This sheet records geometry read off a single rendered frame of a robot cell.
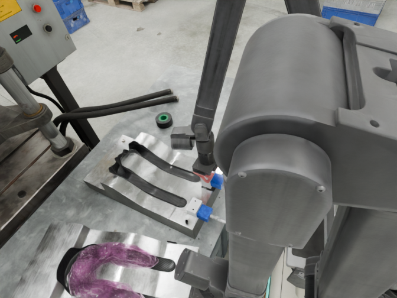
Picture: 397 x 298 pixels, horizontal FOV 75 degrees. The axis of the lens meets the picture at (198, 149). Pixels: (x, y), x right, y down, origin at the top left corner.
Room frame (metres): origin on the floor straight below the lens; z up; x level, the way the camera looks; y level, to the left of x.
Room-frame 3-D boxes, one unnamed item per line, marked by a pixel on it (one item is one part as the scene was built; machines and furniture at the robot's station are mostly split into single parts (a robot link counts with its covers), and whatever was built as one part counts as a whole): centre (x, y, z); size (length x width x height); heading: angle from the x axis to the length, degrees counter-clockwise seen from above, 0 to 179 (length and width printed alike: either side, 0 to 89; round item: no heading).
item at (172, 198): (0.54, 0.19, 0.92); 0.35 x 0.16 x 0.09; 56
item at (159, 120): (0.91, 0.14, 0.82); 0.08 x 0.08 x 0.04
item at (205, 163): (0.49, -0.02, 1.05); 0.10 x 0.07 x 0.07; 146
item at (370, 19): (3.02, -2.07, 0.11); 0.61 x 0.41 x 0.22; 48
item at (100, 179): (0.56, 0.19, 0.87); 0.50 x 0.26 x 0.14; 56
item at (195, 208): (0.36, 0.00, 0.89); 0.13 x 0.05 x 0.05; 56
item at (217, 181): (0.46, -0.06, 0.92); 0.13 x 0.05 x 0.05; 56
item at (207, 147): (0.49, -0.02, 1.11); 0.07 x 0.06 x 0.07; 76
